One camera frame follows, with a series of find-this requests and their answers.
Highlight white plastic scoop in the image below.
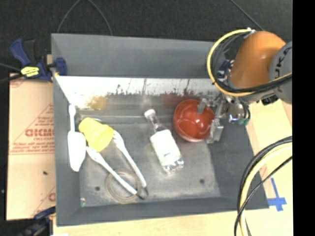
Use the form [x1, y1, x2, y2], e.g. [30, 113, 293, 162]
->
[67, 104, 87, 173]

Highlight brown cardboard board red print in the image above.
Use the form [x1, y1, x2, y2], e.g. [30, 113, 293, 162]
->
[5, 72, 57, 221]

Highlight clear plastic bottle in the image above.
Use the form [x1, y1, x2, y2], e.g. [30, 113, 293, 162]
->
[144, 109, 185, 175]

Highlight clear plastic ring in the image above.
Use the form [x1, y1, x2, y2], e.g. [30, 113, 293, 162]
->
[105, 169, 144, 205]

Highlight grey metal bin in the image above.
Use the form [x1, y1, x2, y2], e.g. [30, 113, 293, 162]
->
[50, 32, 269, 226]

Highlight yellow plastic cup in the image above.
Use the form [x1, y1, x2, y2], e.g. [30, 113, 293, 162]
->
[78, 117, 115, 153]

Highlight black cylinder on white bracket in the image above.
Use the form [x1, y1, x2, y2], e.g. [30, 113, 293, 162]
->
[261, 95, 280, 106]

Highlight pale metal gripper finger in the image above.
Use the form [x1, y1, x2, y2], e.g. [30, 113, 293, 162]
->
[206, 118, 224, 145]
[197, 98, 221, 114]

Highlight red bowl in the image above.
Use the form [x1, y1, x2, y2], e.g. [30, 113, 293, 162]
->
[172, 99, 216, 143]

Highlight white plastic tongs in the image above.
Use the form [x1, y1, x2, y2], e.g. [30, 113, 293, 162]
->
[85, 129, 150, 200]

